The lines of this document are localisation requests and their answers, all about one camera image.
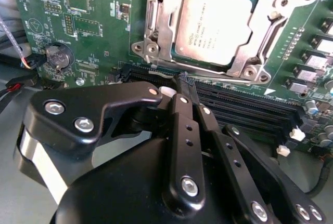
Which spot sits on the metal socket cover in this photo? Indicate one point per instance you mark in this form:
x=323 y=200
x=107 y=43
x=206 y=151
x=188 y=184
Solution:
x=165 y=40

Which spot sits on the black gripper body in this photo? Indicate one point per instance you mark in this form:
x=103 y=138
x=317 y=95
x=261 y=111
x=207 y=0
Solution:
x=117 y=187

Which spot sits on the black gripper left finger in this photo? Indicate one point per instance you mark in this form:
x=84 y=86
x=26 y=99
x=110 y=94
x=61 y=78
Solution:
x=78 y=104

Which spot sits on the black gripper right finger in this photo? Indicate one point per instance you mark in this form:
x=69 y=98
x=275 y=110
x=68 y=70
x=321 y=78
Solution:
x=240 y=177

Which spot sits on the silver CPU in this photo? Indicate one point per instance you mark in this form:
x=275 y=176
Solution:
x=216 y=26

